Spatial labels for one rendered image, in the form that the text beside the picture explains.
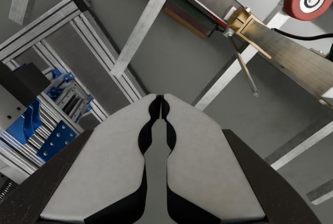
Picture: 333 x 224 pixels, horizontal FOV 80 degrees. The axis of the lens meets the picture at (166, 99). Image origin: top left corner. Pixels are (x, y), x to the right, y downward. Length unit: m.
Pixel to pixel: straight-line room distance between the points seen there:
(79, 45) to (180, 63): 0.66
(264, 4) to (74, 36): 0.96
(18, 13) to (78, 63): 0.78
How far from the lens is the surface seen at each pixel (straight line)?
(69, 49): 1.32
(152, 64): 1.45
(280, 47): 0.37
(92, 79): 1.35
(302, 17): 0.52
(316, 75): 0.29
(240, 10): 0.52
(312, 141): 0.64
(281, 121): 1.96
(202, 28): 0.66
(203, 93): 0.58
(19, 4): 0.58
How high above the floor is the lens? 1.34
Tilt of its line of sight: 58 degrees down
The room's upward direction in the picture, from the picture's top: 179 degrees counter-clockwise
